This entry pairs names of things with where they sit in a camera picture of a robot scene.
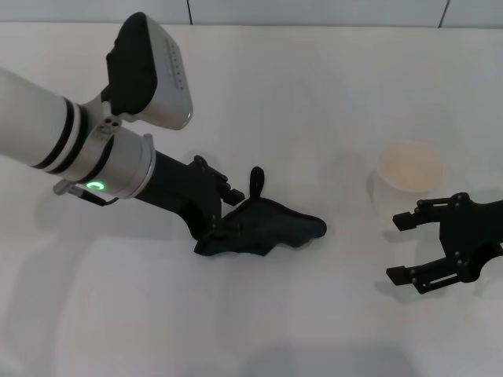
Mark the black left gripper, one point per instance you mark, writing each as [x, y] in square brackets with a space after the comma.
[184, 188]

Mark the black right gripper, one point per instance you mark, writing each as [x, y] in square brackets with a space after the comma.
[475, 231]

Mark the dark rag with loop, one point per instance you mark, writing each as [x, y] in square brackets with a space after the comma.
[283, 228]

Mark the white paper cup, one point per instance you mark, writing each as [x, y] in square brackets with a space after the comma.
[408, 165]

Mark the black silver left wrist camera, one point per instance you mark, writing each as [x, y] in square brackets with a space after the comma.
[157, 78]

